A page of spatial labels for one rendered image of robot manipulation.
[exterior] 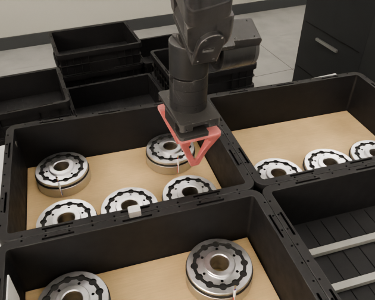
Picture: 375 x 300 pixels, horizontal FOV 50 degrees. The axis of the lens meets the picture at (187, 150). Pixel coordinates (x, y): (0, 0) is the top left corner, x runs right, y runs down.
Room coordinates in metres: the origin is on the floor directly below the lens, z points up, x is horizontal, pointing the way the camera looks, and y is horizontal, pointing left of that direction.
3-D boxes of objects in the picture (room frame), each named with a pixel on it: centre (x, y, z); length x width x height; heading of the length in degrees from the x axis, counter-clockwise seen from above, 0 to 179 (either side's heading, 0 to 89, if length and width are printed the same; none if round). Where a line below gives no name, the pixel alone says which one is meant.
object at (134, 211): (0.41, 0.08, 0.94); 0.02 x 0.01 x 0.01; 107
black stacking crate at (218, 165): (0.56, 0.12, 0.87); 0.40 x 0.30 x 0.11; 107
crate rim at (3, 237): (0.56, 0.12, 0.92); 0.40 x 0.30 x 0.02; 107
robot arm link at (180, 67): (0.53, -0.01, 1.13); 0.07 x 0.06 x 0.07; 112
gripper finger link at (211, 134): (0.51, -0.01, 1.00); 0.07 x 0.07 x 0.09; 22
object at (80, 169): (0.60, 0.25, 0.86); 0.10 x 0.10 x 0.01
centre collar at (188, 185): (0.52, 0.00, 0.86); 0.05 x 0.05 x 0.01
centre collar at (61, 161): (0.60, 0.25, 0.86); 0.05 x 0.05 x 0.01
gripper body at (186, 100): (0.53, 0.00, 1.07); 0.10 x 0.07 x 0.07; 22
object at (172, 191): (0.52, 0.00, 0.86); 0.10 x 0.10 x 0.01
